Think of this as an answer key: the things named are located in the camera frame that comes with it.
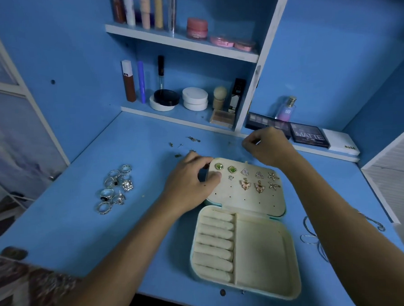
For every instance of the person's left hand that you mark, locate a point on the person's left hand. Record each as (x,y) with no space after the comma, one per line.
(187,185)

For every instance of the person's right hand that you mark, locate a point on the person's right hand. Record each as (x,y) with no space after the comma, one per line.
(272,147)

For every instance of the small silver stud earring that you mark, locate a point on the small silver stud earring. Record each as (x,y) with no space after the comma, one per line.
(272,176)
(274,186)

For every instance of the green stud earring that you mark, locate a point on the green stud earring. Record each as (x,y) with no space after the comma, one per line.
(218,166)
(232,169)

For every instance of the gold dangling earring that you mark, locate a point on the gold dangling earring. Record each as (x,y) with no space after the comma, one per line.
(245,184)
(259,187)

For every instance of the pile of small earrings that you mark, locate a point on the pile of small earrings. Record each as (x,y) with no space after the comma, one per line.
(193,139)

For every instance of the pile of silver rings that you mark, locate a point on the pile of silver rings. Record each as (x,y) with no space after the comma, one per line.
(126,185)

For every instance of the cream jewellery box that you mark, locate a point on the cream jewellery box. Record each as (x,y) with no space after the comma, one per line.
(260,262)

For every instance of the person's right forearm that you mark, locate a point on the person's right forearm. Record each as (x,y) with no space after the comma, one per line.
(352,231)

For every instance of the person's left forearm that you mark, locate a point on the person's left forearm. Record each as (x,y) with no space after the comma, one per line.
(120,271)

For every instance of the white flat box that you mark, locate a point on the white flat box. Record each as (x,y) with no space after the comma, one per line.
(340,142)

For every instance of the dark eyeshadow palette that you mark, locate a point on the dark eyeshadow palette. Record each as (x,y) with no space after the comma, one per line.
(267,121)

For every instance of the black lettered eyeshadow palette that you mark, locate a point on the black lettered eyeshadow palette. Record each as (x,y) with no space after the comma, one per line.
(309,134)

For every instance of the small pink perfume bottle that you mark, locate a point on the small pink perfume bottle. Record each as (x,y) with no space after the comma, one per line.
(286,109)

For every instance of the square brown powder compact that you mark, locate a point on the square brown powder compact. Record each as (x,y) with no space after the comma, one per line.
(222,118)

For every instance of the black cosmetic bottle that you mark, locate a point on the black cosmetic bottle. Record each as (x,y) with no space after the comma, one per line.
(237,95)

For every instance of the beige makeup sponge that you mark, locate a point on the beige makeup sponge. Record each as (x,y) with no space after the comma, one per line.
(220,95)

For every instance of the white round cream jar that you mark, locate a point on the white round cream jar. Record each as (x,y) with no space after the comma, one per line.
(195,98)

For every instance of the white bowl black inside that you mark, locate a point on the white bowl black inside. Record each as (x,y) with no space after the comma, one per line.
(165,98)

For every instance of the white shelf unit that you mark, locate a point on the white shelf unit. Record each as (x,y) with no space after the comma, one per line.
(267,48)

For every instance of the pink flat compact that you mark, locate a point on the pink flat compact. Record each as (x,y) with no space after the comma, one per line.
(222,41)
(245,45)

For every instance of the blue cosmetic tube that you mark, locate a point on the blue cosmetic tube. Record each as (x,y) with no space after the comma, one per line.
(141,80)

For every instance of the black makeup brush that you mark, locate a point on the black makeup brush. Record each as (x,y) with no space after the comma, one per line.
(161,69)

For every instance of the brown lipstick tube white cap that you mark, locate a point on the brown lipstick tube white cap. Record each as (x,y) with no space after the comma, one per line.
(129,81)

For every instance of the white slatted cabinet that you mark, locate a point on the white slatted cabinet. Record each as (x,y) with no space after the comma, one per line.
(397,183)

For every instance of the pink round jar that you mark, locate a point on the pink round jar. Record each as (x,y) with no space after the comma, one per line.
(197,28)

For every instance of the white framed marbled panel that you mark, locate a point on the white framed marbled panel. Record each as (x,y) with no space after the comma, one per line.
(18,146)

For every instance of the short beige cosmetic tube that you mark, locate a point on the short beige cosmetic tube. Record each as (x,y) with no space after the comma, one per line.
(159,9)

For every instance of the white tube blue label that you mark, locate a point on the white tube blue label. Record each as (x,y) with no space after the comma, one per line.
(129,9)

